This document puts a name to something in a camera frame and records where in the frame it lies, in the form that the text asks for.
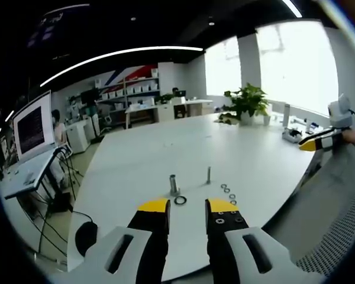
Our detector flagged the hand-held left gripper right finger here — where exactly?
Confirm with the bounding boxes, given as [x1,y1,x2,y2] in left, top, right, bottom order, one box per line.
[205,197,303,284]

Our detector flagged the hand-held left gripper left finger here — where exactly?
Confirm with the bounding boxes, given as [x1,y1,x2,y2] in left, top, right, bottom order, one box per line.
[76,197,171,284]

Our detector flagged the thick metal stud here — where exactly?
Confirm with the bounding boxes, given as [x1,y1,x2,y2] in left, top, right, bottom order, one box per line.
[169,174,182,198]

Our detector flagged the person's right hand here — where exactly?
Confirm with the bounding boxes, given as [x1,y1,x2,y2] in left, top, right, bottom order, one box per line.
[341,127,355,146]

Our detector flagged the white tray with parts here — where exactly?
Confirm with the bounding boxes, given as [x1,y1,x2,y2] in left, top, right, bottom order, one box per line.
[282,127,303,143]

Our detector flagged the white upright box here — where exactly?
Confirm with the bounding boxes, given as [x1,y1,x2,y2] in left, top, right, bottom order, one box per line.
[282,104,292,127]

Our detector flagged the round black object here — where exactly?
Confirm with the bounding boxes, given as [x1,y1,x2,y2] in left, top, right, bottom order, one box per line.
[75,221,99,257]

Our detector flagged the grey mesh office chair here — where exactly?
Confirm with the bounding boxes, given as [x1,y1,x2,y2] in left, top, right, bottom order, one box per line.
[262,144,355,280]

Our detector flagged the white plant pot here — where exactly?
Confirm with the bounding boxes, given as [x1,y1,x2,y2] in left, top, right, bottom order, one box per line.
[240,111,256,125]

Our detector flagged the green potted plant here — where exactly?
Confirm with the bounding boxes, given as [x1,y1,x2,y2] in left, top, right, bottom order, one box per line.
[224,82,270,121]

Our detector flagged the black tripod legs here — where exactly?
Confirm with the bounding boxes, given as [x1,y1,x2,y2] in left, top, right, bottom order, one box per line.
[54,147,84,199]

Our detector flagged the white cabinet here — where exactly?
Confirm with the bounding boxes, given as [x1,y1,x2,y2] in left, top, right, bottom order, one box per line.
[66,121,92,154]

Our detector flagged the white monitor stand desk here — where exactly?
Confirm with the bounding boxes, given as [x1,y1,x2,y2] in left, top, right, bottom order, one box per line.
[0,147,63,200]

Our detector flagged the white background workbench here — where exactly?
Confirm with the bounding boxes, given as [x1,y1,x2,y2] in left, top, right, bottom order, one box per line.
[124,98,214,130]

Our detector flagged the computer monitor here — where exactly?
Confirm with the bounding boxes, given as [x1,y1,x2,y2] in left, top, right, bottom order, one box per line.
[12,89,57,163]

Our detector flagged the shelf with white boxes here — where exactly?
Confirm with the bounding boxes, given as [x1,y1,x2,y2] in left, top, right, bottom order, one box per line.
[95,68,161,105]

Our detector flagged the curved ceiling light strip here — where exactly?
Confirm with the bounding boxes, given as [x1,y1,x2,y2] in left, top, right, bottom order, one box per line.
[39,46,204,88]

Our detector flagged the black cable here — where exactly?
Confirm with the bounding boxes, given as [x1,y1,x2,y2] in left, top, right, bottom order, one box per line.
[37,211,93,257]

